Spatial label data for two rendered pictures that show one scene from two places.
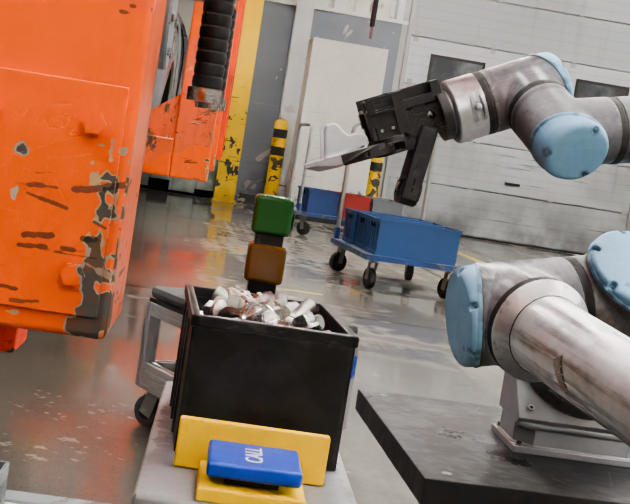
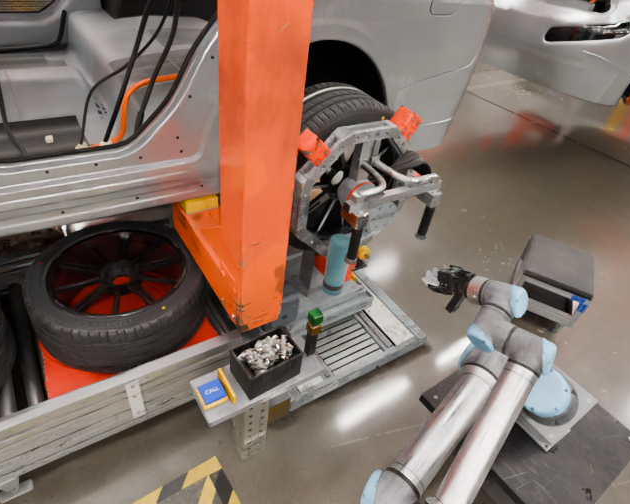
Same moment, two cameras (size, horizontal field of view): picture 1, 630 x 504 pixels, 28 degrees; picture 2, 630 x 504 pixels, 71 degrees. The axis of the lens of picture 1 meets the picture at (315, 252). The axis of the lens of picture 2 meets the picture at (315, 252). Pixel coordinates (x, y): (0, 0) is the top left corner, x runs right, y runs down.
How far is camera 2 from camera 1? 146 cm
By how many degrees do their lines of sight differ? 61
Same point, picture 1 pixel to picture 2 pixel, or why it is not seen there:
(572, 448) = (520, 420)
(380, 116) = (442, 278)
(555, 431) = not seen: hidden behind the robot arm
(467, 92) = (473, 289)
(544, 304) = (469, 378)
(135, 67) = (240, 283)
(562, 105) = (482, 322)
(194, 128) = not seen: outside the picture
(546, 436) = not seen: hidden behind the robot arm
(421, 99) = (460, 280)
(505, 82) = (488, 294)
